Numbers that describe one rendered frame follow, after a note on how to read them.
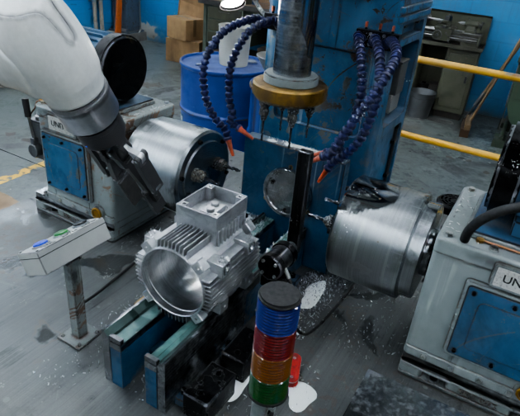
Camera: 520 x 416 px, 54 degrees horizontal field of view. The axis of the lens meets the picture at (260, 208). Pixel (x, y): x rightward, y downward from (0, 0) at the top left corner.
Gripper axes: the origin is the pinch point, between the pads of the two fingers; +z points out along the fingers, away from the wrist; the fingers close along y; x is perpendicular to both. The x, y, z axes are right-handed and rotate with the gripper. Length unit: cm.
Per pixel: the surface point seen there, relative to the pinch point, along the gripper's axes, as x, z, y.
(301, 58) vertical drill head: -46.8, 3.8, -9.4
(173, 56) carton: -355, 340, 380
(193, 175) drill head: -23.1, 28.6, 14.0
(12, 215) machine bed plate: 3, 44, 72
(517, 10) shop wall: -475, 287, -9
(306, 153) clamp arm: -26.2, 9.5, -20.0
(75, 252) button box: 12.9, 10.0, 12.9
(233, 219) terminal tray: -8.7, 14.7, -10.8
